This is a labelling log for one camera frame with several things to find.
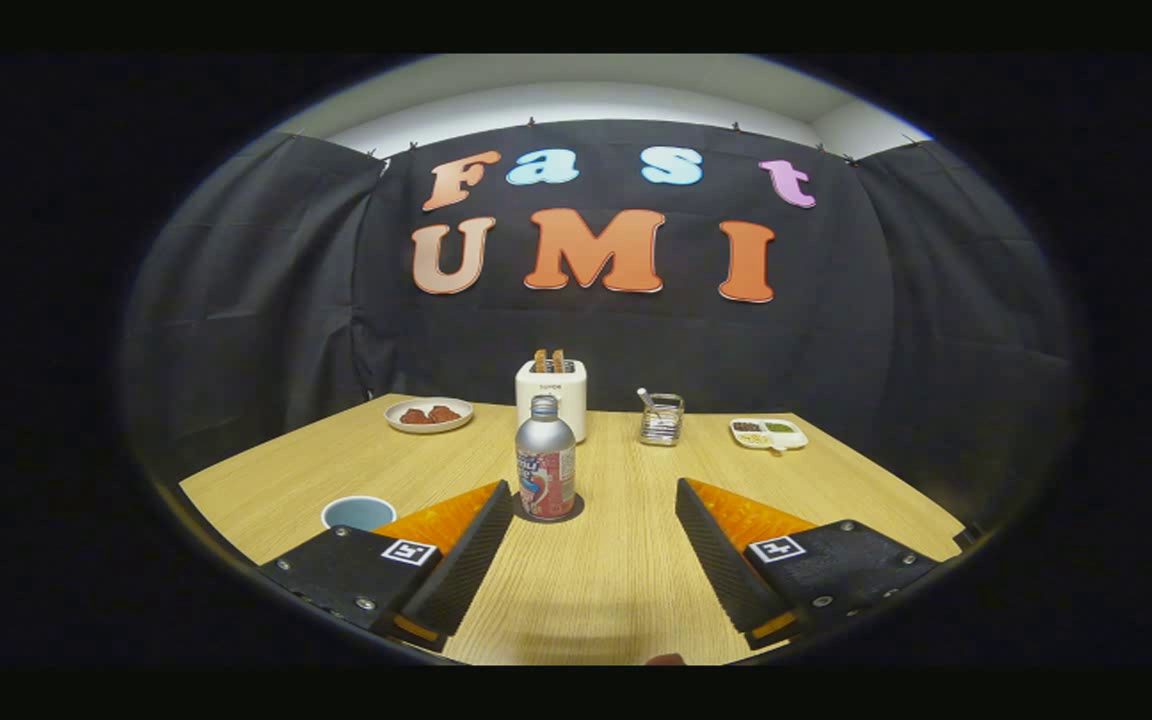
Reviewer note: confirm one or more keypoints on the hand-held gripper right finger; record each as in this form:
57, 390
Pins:
721, 560

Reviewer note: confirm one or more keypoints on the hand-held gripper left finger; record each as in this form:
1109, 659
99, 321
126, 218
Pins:
466, 560

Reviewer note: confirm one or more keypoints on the dark round coaster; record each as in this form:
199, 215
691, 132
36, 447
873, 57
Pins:
579, 507

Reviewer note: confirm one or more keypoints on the silver juice bottle red label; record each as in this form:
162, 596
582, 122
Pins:
544, 450

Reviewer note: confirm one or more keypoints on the wooden table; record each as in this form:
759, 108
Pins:
616, 570

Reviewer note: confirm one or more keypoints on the white divided condiment tray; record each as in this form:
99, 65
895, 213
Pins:
768, 436

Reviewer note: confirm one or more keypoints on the white round plate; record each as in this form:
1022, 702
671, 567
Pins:
426, 428

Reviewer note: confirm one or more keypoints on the clear glass jar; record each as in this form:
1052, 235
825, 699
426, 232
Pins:
662, 425

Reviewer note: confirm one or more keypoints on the brown food piece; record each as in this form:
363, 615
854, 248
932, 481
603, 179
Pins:
444, 413
414, 416

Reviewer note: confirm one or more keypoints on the metal spoon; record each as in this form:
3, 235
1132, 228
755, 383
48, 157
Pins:
645, 397

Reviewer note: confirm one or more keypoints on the white toaster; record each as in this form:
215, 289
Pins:
568, 392

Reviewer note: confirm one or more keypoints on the small dark block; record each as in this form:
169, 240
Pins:
968, 536

